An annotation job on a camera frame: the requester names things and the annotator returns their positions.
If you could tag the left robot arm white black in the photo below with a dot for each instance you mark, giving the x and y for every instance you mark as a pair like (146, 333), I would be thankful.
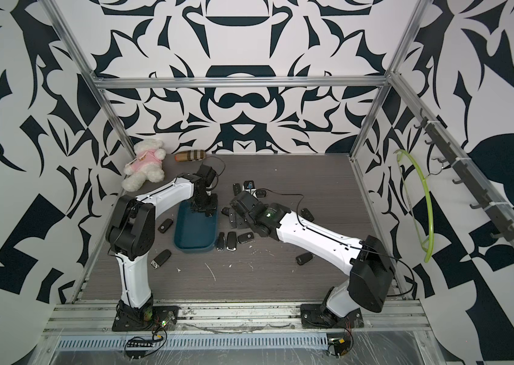
(132, 229)

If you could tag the brown checkered pouch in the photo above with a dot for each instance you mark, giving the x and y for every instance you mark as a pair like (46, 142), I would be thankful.
(190, 156)

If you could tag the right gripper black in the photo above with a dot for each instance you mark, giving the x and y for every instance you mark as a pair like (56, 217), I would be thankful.
(232, 217)

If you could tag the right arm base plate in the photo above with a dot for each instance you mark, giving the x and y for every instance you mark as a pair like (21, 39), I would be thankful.
(312, 316)

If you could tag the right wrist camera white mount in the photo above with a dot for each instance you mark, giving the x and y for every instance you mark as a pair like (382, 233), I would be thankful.
(249, 185)

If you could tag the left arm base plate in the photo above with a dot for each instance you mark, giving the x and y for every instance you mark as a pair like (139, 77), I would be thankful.
(148, 319)

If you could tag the black flip key silver end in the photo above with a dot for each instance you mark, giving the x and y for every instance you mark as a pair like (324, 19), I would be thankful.
(221, 242)

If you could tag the black wall hook rack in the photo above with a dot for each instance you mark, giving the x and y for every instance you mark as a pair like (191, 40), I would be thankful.
(467, 175)

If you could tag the black connector block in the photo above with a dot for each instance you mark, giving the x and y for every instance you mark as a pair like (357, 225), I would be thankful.
(137, 348)
(338, 347)

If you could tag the black connector block left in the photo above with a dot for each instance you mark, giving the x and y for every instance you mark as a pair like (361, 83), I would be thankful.
(137, 348)

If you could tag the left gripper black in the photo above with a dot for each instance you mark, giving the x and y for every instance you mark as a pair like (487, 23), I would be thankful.
(213, 207)

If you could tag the teal plastic storage box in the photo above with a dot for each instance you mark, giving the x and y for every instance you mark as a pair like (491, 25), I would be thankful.
(195, 232)

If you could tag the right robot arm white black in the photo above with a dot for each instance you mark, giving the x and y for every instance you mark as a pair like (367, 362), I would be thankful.
(370, 269)

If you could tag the white teddy bear pink shirt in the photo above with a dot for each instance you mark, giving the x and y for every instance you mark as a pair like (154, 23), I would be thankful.
(147, 165)

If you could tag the black connector block right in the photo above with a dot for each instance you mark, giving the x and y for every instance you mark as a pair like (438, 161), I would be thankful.
(338, 347)

